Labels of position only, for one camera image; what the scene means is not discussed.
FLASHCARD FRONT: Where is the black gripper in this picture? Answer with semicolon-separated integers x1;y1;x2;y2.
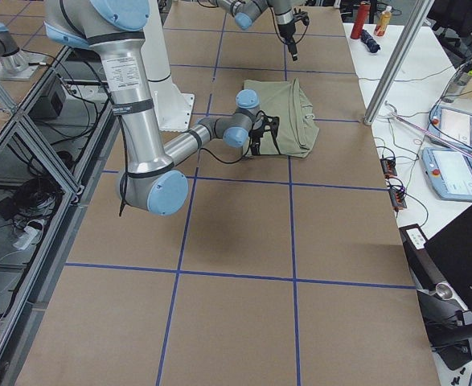
278;22;298;61
248;129;262;156

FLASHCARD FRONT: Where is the sage green long-sleeve shirt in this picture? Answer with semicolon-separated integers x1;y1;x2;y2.
244;78;319;158

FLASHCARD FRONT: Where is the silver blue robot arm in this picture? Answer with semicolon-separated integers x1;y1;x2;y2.
44;1;264;216
208;0;310;61

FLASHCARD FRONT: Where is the folded dark blue umbrella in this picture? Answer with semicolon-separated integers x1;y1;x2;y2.
360;29;380;54

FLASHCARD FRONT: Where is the red cylindrical bottle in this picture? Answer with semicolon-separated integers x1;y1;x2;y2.
350;1;371;39

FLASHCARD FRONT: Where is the orange drink bottle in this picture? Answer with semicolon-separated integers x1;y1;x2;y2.
374;6;392;37

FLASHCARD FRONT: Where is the far blue teach pendant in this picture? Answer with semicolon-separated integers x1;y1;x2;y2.
428;105;472;151

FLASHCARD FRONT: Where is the blue teach pendant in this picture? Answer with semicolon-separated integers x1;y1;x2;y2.
421;148;472;202
428;105;472;151

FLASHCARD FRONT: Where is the near blue teach pendant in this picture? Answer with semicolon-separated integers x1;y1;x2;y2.
421;148;472;202

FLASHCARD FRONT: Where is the black laptop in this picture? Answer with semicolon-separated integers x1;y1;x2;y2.
420;196;472;306

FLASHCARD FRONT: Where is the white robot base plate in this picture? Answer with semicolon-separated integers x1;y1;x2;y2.
154;92;195;132

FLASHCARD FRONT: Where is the aluminium frame post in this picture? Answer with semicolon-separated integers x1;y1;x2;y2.
363;0;434;125

